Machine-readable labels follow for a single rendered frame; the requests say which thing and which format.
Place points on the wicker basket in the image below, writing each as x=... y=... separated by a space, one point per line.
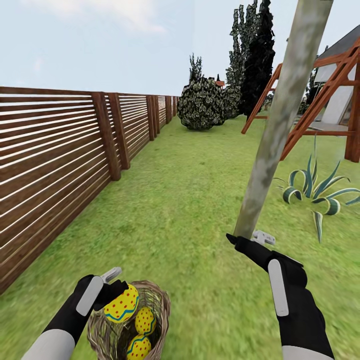
x=107 y=348

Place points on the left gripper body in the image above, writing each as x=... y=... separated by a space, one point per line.
x=114 y=290

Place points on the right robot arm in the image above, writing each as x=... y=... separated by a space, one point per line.
x=301 y=323

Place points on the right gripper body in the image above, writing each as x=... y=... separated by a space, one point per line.
x=248 y=247

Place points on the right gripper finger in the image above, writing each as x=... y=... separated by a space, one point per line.
x=233 y=239

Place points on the easter egg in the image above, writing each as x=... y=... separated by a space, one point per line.
x=139 y=347
x=124 y=306
x=145 y=321

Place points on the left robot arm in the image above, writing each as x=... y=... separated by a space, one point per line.
x=92 y=293

